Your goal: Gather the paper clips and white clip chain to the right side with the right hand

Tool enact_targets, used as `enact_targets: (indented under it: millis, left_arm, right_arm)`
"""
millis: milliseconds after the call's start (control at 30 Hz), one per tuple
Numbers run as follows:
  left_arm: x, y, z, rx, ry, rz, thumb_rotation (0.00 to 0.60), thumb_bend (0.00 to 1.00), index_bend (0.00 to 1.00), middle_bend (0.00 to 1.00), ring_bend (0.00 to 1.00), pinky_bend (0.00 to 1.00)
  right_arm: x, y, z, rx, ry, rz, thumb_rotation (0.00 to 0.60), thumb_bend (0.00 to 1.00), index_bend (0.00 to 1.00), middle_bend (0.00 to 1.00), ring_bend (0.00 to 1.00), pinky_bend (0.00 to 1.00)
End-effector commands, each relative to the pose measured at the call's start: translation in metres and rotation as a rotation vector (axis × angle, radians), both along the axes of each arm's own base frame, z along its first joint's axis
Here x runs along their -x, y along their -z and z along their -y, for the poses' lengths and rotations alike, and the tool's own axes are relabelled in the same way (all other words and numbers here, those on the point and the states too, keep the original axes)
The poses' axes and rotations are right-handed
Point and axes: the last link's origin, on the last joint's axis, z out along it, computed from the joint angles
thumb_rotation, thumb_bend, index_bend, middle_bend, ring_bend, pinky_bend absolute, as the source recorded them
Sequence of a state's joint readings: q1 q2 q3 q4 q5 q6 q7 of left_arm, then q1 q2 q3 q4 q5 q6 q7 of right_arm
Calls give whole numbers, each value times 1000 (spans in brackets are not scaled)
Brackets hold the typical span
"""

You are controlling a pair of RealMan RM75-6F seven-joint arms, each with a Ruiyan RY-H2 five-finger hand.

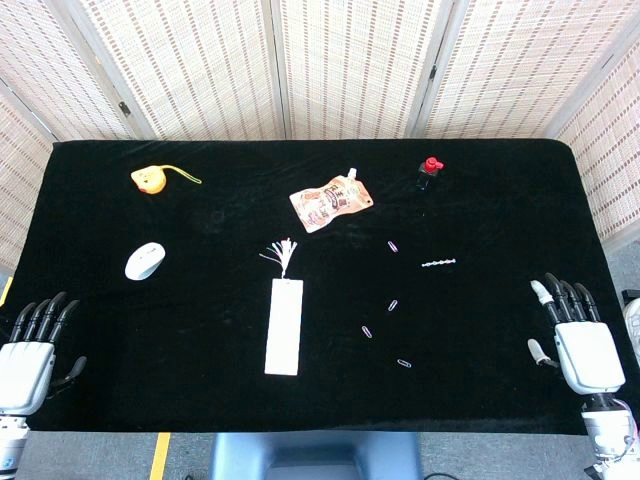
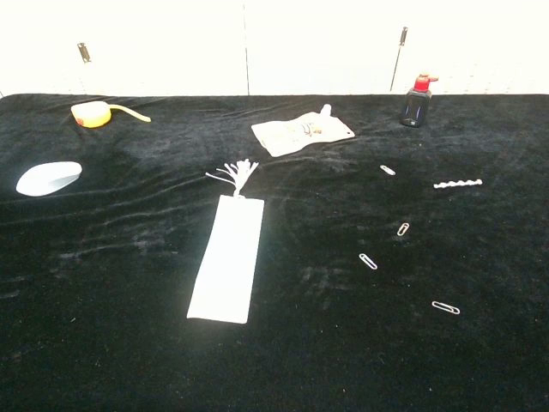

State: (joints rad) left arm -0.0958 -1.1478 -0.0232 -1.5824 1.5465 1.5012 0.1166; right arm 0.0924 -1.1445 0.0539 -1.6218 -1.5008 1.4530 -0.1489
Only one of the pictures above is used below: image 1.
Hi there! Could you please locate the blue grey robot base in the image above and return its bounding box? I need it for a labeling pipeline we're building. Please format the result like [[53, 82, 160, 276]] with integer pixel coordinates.
[[207, 430, 424, 480]]

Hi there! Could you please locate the white computer mouse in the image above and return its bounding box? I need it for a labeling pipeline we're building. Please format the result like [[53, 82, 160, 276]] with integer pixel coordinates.
[[124, 241, 167, 281]]

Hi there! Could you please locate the white bookmark with tassel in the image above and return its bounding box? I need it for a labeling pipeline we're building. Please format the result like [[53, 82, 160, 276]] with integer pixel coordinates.
[[258, 238, 305, 377]]

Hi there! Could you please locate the yellow duck tape measure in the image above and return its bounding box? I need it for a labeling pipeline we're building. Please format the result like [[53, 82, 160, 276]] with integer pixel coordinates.
[[130, 164, 203, 196]]

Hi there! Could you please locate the brown spouted snack pouch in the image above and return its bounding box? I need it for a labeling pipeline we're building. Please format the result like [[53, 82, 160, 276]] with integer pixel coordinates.
[[288, 167, 375, 234]]

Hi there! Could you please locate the black velvet tablecloth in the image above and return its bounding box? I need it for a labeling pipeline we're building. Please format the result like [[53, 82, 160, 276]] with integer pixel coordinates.
[[8, 138, 632, 435]]

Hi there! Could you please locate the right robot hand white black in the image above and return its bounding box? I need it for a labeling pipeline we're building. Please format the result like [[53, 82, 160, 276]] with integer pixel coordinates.
[[527, 272, 628, 398]]

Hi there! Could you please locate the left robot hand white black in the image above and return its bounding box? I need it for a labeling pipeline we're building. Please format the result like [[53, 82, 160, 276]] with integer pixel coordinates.
[[0, 291, 88, 417]]

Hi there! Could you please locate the black bottle red cap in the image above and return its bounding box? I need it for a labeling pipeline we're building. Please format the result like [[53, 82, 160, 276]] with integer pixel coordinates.
[[414, 156, 447, 192]]

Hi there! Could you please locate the woven folding screen panel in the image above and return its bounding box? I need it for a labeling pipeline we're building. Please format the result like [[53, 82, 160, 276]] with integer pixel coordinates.
[[0, 79, 57, 274], [59, 0, 287, 142], [270, 0, 455, 141], [553, 37, 640, 247], [0, 0, 149, 142], [413, 0, 640, 140]]

